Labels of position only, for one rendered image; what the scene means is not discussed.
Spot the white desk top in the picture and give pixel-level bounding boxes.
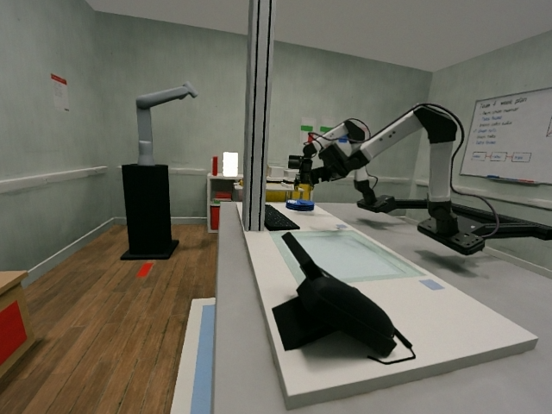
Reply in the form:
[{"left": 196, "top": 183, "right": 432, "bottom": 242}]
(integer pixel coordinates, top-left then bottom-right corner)
[{"left": 236, "top": 203, "right": 539, "bottom": 411}]

